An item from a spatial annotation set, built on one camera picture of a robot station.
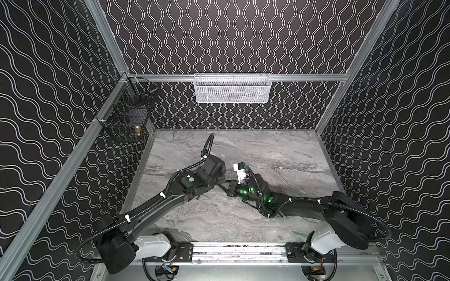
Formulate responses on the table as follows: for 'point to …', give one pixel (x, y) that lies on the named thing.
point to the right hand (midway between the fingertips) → (218, 184)
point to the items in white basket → (234, 96)
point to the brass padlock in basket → (137, 130)
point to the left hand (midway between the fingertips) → (226, 174)
